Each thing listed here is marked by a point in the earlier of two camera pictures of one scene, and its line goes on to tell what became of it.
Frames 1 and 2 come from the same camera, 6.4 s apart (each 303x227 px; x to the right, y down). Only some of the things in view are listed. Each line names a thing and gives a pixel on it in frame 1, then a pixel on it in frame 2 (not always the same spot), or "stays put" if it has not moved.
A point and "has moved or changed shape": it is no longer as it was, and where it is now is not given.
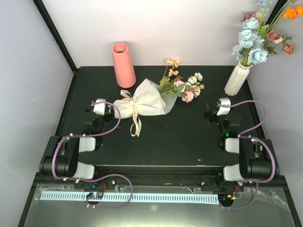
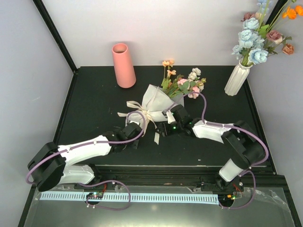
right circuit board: (226, 197) stays put
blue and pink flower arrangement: (257, 40) stays put
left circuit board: (94, 196) stays put
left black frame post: (53, 30) stays put
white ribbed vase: (237, 78) stays put
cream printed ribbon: (136, 127) to (146, 115)
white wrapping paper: (149, 99) has moved or changed shape
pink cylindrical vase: (125, 74) stays put
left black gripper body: (108, 117) to (134, 144)
